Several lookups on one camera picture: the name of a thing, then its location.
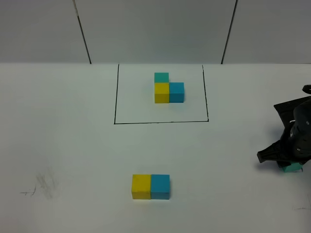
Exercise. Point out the template yellow foam cube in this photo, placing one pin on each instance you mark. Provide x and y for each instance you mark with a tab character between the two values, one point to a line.
161	92

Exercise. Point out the template blue foam cube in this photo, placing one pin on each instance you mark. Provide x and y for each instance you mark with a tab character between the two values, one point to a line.
177	92

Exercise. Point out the template green foam cube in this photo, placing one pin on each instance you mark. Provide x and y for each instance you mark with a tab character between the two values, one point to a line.
161	77

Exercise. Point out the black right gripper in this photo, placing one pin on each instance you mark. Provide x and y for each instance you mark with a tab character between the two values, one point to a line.
295	145

